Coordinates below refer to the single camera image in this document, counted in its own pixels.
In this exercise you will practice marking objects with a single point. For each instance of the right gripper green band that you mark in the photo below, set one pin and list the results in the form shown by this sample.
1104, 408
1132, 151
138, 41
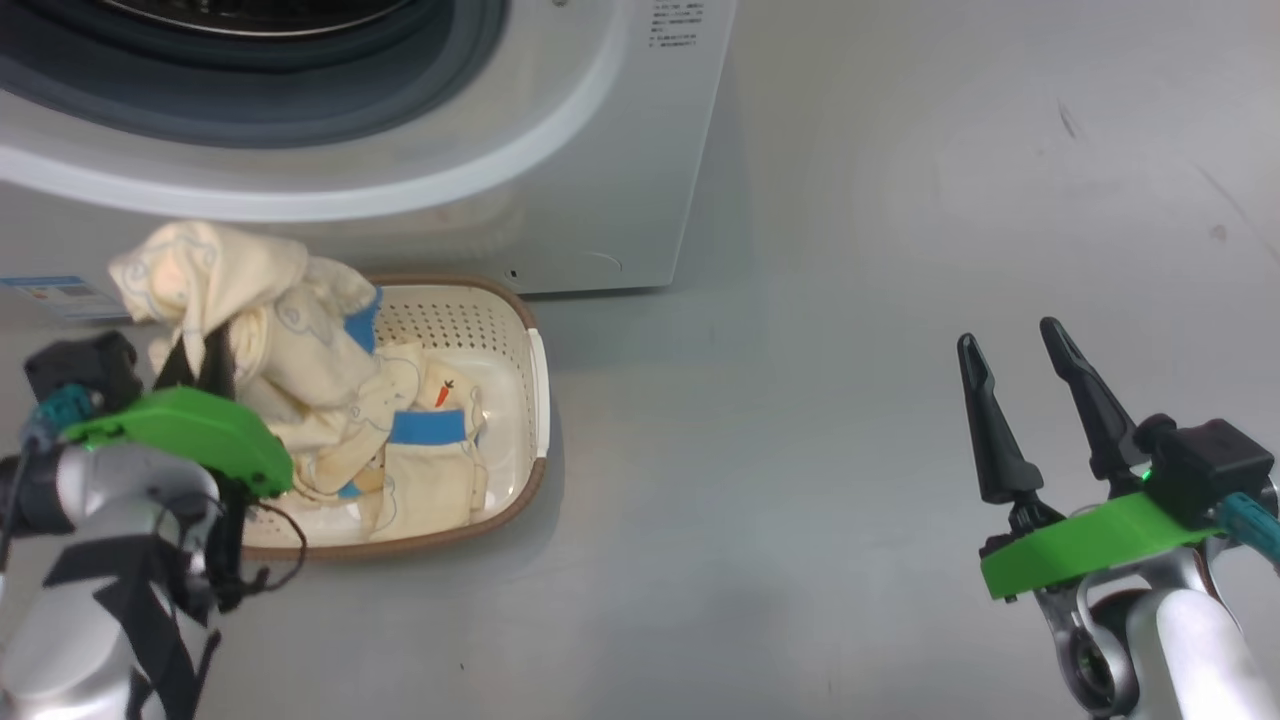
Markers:
1100, 545

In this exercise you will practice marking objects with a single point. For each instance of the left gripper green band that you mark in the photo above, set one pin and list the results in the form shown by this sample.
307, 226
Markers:
200, 425

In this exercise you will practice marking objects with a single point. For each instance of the cream bear print garment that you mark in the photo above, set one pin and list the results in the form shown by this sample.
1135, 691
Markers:
260, 290

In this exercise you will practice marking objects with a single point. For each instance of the pale yellow baby garment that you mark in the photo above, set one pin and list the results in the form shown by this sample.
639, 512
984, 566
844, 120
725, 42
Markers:
350, 440

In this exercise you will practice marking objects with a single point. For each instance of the yellow garment with blue cuffs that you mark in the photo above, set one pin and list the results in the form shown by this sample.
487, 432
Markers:
435, 470

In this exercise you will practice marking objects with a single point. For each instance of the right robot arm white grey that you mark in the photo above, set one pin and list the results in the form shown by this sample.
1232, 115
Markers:
1190, 650

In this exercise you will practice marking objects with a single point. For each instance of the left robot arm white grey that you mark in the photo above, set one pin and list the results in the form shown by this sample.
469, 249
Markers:
90, 600

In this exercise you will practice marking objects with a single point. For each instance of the cream perforated basket brown rim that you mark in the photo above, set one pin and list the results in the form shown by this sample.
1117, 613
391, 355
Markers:
505, 420

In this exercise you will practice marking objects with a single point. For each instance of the white front-load washing machine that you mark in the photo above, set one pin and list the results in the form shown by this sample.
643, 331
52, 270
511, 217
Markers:
600, 160

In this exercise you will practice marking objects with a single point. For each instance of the blue white energy label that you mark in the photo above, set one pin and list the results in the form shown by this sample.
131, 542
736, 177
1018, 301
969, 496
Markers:
50, 297

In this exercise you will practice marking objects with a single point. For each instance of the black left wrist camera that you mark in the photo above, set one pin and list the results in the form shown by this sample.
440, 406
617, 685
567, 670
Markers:
85, 365

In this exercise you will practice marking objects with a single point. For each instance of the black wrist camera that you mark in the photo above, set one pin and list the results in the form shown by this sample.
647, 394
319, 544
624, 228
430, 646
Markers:
85, 365
1210, 465

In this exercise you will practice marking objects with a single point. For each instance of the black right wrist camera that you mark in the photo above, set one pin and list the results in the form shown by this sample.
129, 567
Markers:
1210, 465

